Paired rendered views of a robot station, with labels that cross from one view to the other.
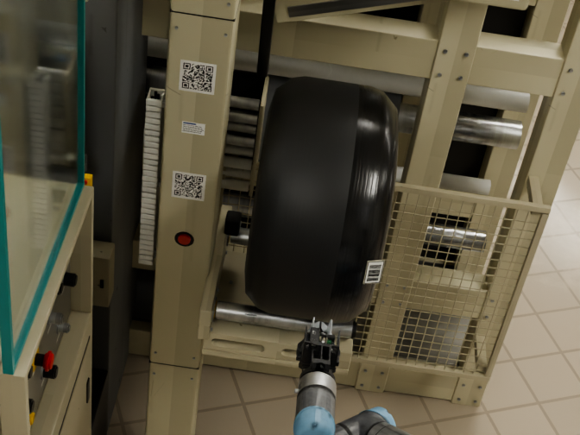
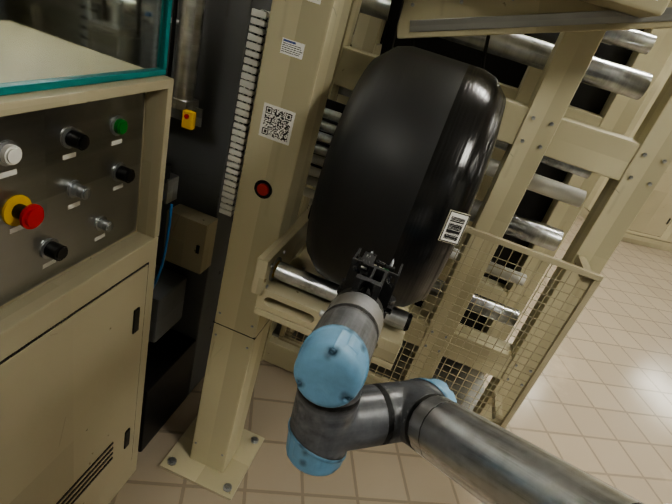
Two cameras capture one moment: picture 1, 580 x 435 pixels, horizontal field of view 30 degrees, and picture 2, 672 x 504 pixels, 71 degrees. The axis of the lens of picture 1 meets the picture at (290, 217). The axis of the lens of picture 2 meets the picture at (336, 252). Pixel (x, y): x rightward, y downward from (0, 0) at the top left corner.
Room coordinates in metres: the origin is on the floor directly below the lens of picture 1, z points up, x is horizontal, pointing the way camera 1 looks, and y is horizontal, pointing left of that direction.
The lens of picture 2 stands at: (0.92, -0.14, 1.51)
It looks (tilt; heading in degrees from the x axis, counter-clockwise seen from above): 28 degrees down; 10
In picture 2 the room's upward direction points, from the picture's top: 17 degrees clockwise
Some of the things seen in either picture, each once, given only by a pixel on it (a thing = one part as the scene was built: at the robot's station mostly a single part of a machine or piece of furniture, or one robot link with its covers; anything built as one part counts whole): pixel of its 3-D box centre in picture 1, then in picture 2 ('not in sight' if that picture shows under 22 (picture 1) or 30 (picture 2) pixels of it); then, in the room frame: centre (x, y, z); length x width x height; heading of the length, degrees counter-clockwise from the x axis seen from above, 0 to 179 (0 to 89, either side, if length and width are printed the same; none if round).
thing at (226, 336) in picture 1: (278, 337); (331, 315); (1.85, -0.02, 0.83); 0.36 x 0.09 x 0.06; 91
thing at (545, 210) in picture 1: (364, 276); (418, 311); (2.32, -0.24, 0.65); 0.90 x 0.02 x 0.70; 91
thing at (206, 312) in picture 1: (216, 269); (291, 244); (1.98, 0.16, 0.90); 0.40 x 0.03 x 0.10; 1
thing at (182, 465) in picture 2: not in sight; (215, 450); (1.96, 0.24, 0.01); 0.27 x 0.27 x 0.02; 1
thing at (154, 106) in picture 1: (153, 181); (246, 122); (1.93, 0.32, 1.19); 0.05 x 0.04 x 0.48; 1
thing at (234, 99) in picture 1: (223, 131); (331, 154); (2.36, 0.21, 1.05); 0.20 x 0.15 x 0.30; 91
